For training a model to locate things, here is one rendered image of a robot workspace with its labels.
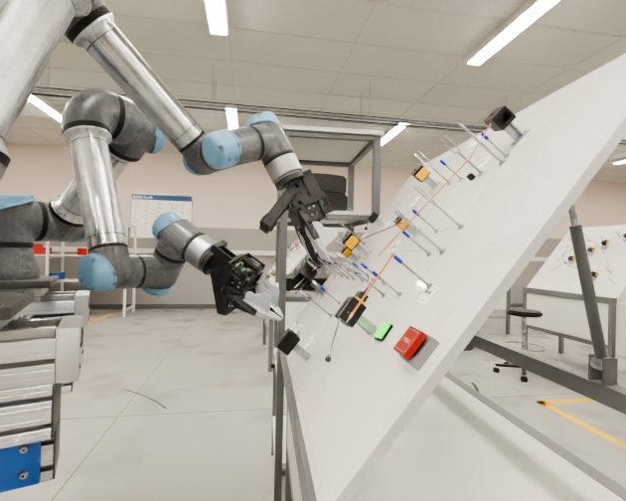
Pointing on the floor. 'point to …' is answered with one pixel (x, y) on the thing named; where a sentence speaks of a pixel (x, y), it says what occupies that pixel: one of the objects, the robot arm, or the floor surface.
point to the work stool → (522, 328)
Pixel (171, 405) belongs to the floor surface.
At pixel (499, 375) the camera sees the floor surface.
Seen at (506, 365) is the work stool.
